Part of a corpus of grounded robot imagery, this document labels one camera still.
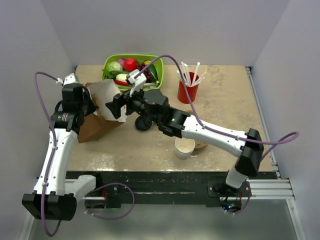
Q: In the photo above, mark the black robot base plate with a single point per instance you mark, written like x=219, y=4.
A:
x=158, y=188

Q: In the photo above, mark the aluminium frame rail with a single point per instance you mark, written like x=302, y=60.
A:
x=290, y=203

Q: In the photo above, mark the green plastic produce bin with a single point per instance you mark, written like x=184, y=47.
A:
x=141, y=58

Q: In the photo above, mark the stack of white paper cups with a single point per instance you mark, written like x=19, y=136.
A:
x=184, y=147

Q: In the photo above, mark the green toy cabbage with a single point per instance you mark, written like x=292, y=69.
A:
x=114, y=66

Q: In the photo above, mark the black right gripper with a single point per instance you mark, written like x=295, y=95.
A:
x=119, y=100

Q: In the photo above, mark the purple toy grapes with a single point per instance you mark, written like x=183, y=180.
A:
x=148, y=74

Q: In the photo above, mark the white toy radish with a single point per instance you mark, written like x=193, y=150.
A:
x=122, y=77

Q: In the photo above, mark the red straw holder cup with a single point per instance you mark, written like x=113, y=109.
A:
x=192, y=91

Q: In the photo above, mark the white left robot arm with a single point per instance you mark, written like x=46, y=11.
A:
x=52, y=198

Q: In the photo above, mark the brown paper takeout bag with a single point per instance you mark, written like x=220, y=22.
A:
x=102, y=121

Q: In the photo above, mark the green toy cucumber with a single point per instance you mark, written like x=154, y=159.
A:
x=153, y=72

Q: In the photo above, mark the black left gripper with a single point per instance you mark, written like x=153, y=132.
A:
x=93, y=106

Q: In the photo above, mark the white wrapped straw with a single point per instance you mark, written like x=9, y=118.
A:
x=198, y=81
x=180, y=77
x=186, y=69
x=195, y=73

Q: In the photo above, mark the black coffee cup lid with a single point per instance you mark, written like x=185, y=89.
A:
x=142, y=124

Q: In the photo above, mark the purple toy onion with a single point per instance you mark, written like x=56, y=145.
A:
x=121, y=61

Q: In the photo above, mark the red toy apple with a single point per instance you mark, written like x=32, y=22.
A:
x=130, y=64

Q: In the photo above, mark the brown pulp cup carrier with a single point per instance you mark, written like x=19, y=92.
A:
x=199, y=145

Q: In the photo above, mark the red toy chili pepper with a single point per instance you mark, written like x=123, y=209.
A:
x=121, y=83

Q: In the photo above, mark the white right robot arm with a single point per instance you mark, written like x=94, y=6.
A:
x=246, y=146

